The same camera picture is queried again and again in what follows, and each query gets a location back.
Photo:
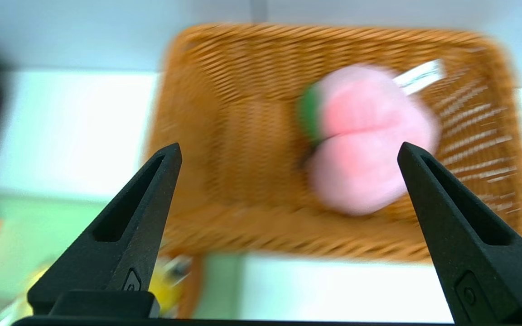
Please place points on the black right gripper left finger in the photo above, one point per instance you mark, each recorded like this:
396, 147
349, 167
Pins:
143, 253

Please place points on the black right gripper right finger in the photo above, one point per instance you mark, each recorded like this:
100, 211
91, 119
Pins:
478, 271

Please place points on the toy cake slice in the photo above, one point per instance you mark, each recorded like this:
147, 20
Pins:
166, 290

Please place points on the pink plush peach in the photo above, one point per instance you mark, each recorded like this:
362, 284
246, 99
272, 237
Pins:
360, 172

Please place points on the orange wicker basket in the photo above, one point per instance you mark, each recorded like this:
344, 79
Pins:
243, 136

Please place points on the light green plastic tray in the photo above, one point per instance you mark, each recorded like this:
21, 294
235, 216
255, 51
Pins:
25, 226

